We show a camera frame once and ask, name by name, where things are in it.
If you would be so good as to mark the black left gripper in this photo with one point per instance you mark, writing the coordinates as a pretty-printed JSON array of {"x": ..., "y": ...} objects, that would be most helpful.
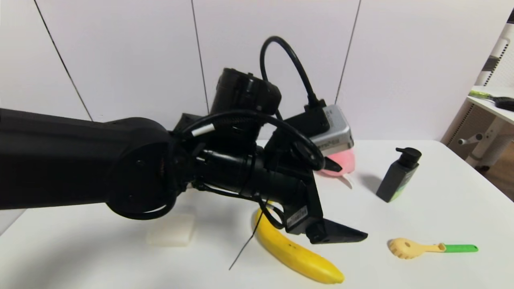
[{"x": 306, "y": 212}]

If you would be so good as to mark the yellow banana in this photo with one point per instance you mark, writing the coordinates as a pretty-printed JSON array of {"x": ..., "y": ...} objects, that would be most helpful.
[{"x": 297, "y": 257}]

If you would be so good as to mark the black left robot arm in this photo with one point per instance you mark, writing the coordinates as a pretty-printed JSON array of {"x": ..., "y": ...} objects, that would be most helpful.
[{"x": 60, "y": 160}]

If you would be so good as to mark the pink plush peach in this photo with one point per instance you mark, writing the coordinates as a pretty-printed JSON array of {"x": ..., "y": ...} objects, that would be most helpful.
[{"x": 346, "y": 162}]

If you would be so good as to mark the black pump bottle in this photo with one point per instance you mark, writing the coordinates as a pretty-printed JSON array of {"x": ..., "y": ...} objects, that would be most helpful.
[{"x": 395, "y": 180}]

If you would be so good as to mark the white soap bar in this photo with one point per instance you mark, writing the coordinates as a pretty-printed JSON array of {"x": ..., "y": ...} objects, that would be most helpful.
[{"x": 170, "y": 233}]

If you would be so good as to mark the white side desk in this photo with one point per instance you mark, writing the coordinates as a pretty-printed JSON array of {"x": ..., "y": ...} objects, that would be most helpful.
[{"x": 492, "y": 138}]

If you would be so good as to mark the white perforated panel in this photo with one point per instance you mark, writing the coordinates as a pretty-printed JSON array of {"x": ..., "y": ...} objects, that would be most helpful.
[{"x": 502, "y": 68}]

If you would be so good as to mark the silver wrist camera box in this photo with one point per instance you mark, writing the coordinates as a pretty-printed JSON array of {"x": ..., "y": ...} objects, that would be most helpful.
[{"x": 335, "y": 132}]

